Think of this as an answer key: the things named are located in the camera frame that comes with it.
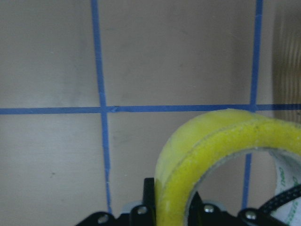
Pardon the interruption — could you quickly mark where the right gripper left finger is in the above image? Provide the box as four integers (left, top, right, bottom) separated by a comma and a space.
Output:
77, 178, 156, 226

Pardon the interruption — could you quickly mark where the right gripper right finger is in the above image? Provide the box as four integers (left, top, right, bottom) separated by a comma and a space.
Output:
187, 192, 242, 226

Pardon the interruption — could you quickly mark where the yellow tape roll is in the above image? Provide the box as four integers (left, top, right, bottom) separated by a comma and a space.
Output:
155, 109, 301, 226

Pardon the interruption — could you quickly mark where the brown wicker basket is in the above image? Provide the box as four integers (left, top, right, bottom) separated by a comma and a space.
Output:
272, 0, 301, 123

